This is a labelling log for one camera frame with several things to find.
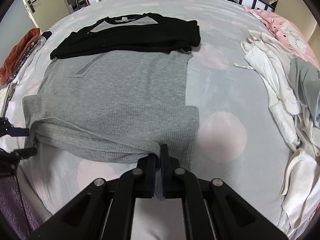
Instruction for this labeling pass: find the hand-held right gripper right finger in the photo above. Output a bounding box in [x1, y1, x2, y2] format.
[160, 144, 288, 240]

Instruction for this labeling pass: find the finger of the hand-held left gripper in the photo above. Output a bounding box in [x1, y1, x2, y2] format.
[11, 147, 38, 160]
[0, 117, 31, 137]

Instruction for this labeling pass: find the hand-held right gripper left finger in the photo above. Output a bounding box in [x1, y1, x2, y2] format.
[29, 152, 160, 240]

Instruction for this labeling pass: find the grey shirt with black sleeves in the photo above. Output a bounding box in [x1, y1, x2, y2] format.
[22, 12, 202, 202]

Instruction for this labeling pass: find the person's left forearm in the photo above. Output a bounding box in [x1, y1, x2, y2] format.
[0, 174, 38, 240]

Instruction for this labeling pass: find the black patterned folded cloth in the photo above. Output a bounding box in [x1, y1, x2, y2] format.
[6, 31, 52, 85]

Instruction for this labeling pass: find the polka dot bed sheet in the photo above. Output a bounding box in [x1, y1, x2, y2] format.
[5, 0, 310, 240]

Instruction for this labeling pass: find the cream garment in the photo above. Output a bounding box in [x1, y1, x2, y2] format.
[279, 120, 320, 230]

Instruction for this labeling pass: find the white ribbed garment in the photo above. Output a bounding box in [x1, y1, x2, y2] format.
[235, 29, 303, 151]

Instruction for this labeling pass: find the grey garment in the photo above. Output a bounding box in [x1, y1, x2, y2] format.
[289, 56, 320, 128]

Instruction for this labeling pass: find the white door with handle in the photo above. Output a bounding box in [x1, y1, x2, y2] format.
[20, 0, 73, 29]

